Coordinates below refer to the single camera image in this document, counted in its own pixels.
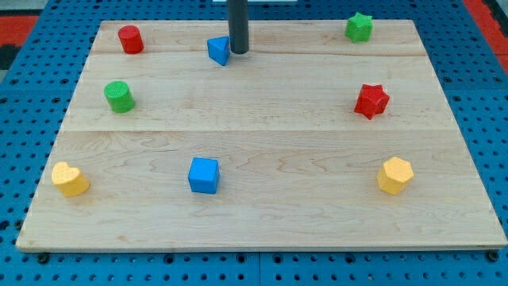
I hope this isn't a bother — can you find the yellow heart block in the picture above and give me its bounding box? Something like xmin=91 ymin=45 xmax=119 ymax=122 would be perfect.
xmin=51 ymin=161 xmax=90 ymax=198

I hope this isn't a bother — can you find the blue cube block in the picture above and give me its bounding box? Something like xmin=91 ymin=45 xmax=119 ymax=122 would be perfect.
xmin=187 ymin=157 xmax=220 ymax=195

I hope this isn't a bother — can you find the light wooden board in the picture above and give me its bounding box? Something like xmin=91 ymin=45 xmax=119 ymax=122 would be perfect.
xmin=16 ymin=20 xmax=507 ymax=253

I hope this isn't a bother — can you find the blue triangle block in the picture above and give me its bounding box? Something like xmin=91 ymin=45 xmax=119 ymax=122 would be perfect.
xmin=206 ymin=36 xmax=230 ymax=66

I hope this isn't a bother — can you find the red star block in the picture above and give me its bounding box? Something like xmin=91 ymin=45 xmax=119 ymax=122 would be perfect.
xmin=354 ymin=84 xmax=390 ymax=120

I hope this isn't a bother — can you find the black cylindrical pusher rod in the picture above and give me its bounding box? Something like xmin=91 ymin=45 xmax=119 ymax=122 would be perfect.
xmin=226 ymin=0 xmax=249 ymax=54

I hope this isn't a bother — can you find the green cylinder block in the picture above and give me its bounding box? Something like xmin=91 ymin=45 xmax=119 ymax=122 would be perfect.
xmin=103 ymin=81 xmax=135 ymax=114

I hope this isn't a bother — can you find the yellow hexagon block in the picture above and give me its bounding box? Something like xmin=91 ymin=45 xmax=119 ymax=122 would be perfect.
xmin=376 ymin=157 xmax=414 ymax=195

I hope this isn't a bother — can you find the green star block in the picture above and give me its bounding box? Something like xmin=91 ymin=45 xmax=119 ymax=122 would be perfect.
xmin=344 ymin=12 xmax=373 ymax=43

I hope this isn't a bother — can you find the red cylinder block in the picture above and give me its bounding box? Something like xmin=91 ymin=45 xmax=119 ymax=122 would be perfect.
xmin=117 ymin=25 xmax=144 ymax=54

